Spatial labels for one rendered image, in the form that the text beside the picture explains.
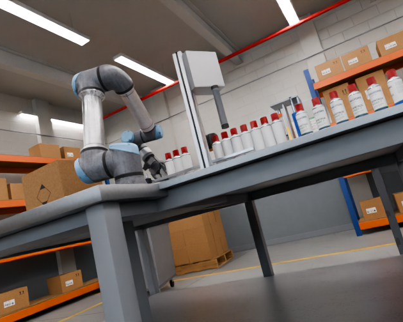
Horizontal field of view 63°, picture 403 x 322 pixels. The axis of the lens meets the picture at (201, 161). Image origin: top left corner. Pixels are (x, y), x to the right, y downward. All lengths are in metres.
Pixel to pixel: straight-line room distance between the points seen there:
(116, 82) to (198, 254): 3.85
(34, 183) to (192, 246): 3.59
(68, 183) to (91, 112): 0.36
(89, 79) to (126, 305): 1.02
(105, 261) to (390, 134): 0.74
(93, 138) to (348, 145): 0.98
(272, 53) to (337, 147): 5.64
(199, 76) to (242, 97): 4.86
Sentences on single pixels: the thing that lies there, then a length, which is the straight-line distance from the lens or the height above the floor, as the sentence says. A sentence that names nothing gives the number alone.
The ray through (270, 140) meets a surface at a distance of 1.53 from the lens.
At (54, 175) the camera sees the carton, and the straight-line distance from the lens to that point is 1.67.
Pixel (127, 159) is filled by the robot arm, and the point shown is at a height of 0.99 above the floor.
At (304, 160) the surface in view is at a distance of 0.90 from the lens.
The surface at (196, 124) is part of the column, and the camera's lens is 1.52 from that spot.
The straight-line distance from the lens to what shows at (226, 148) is 1.60.
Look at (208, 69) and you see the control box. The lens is 1.63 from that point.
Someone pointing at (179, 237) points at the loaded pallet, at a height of 0.54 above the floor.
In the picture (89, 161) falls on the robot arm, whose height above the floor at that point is 1.02.
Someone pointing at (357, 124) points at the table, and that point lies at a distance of 0.85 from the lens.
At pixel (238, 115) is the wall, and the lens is 6.38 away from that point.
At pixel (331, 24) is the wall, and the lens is 6.43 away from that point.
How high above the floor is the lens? 0.68
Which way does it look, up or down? 10 degrees up
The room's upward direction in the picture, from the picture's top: 14 degrees counter-clockwise
